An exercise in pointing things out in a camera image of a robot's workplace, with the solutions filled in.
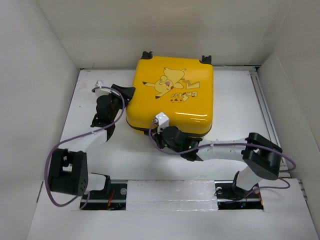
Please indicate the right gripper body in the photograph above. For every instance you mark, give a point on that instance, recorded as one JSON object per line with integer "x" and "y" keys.
{"x": 160, "y": 142}

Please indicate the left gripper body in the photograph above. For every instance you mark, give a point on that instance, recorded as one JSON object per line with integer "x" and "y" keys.
{"x": 117, "y": 100}

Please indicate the yellow hard-shell suitcase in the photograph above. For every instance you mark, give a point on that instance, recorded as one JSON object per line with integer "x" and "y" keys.
{"x": 181, "y": 88}

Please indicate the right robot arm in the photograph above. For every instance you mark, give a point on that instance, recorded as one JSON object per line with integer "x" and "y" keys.
{"x": 261, "y": 157}

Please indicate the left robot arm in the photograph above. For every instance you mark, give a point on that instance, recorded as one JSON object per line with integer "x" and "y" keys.
{"x": 67, "y": 166}

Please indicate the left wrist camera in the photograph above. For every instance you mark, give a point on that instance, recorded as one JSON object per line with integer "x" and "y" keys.
{"x": 99, "y": 84}

